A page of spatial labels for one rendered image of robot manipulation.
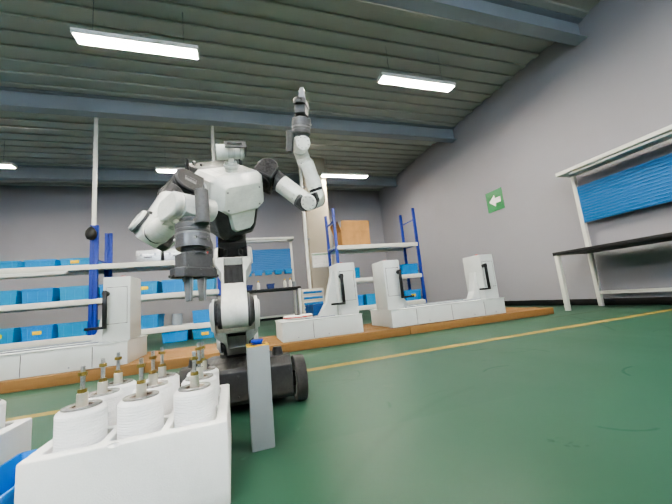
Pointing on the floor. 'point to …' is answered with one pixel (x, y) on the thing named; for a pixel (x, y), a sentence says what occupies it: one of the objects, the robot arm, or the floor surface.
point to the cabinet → (311, 297)
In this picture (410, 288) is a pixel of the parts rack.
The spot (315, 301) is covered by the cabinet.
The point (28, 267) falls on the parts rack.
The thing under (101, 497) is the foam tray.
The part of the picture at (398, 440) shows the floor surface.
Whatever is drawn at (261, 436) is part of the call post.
